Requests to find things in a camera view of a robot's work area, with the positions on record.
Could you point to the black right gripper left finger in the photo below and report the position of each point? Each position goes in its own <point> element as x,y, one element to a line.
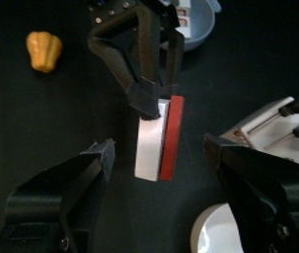
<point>55,201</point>

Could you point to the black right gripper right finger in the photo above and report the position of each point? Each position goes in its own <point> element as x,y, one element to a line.
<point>266,191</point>

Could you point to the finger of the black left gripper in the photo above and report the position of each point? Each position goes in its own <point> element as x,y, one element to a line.
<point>174,59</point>
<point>146,66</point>

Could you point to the salmon sushi toy white red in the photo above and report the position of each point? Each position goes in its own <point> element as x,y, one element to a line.
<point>152,148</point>

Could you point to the white toy with red squares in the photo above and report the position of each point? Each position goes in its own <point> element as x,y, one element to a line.
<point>183,19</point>

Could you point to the light blue bowl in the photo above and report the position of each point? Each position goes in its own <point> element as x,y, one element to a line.
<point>202,23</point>

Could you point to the white round plate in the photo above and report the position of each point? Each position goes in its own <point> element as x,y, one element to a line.
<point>215,230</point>

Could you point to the white toy rack black knobs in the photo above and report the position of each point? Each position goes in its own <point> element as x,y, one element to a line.
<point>272,135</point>

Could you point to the yellow toy pepper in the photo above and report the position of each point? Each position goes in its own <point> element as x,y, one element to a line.
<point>44,51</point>

